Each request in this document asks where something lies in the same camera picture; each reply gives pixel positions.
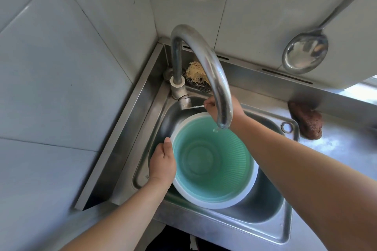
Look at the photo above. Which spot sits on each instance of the person's right fingers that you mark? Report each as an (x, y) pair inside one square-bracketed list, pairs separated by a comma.
[(209, 107)]

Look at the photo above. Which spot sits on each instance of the white plastic bowl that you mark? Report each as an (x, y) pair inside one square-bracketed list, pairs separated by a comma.
[(212, 204)]

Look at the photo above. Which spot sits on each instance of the person's dark clothing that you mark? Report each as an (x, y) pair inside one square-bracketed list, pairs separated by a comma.
[(173, 240)]

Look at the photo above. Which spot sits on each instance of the person's right hand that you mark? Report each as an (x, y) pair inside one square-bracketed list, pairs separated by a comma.
[(238, 112)]

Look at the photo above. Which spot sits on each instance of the person's right forearm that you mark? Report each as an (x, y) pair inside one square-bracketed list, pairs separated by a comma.
[(309, 180)]

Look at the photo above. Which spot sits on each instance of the dark scouring pad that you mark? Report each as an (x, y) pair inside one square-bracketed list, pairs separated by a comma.
[(198, 85)]

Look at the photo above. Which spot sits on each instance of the stainless steel sink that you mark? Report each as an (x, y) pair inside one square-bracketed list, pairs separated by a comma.
[(265, 200)]

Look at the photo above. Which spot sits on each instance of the person's left forearm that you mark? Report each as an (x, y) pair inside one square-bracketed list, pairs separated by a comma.
[(123, 221)]

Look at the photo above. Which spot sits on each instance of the person's left thumb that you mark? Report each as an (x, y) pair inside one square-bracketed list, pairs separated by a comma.
[(168, 146)]

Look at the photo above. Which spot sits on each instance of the yellow fibrous scrubber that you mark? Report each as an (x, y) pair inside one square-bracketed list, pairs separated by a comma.
[(196, 72)]

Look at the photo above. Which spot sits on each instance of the green plastic strainer basket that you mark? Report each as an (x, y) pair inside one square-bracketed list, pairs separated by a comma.
[(206, 159)]

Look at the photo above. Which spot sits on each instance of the curved steel faucet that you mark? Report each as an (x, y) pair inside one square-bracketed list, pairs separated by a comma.
[(206, 50)]

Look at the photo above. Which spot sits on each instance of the steel faucet lever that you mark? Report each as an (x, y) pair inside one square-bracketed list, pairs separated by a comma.
[(193, 107)]

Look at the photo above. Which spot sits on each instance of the brown sponge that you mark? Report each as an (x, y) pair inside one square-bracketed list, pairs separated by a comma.
[(307, 121)]

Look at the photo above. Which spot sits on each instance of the steel ladle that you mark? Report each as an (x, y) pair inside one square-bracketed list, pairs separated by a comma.
[(304, 51)]

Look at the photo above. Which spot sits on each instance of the person's left hand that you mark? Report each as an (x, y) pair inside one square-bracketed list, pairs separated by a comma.
[(162, 165)]

